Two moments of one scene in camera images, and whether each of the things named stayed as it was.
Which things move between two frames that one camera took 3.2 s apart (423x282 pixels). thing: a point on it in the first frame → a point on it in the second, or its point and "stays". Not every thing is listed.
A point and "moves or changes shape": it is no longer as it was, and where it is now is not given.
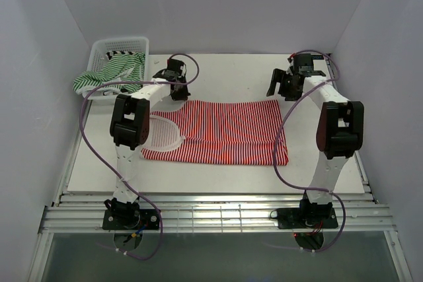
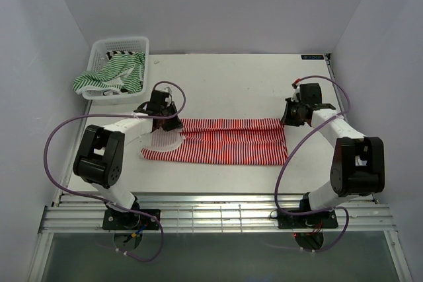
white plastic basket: x=102 y=47 stays
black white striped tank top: x=110 y=53 stays
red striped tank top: x=217 y=132 moves or changes shape
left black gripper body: x=182 y=94 → x=170 y=123
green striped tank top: x=120 y=67 stays
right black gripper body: x=287 y=89 → x=292 y=113
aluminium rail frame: x=72 y=211 stays
